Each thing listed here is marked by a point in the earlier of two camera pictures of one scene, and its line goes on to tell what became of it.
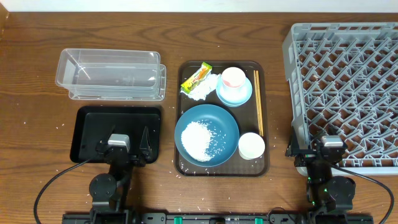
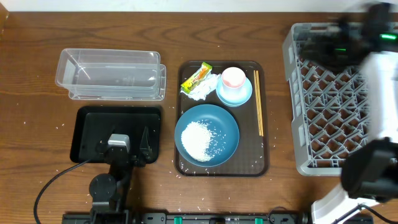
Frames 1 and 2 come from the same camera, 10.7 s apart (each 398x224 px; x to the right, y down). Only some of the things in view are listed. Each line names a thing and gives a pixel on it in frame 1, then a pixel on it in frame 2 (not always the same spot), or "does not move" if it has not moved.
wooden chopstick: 257,102 does not move
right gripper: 306,154 to 319,48
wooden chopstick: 259,103 does not move
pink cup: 234,81 does not move
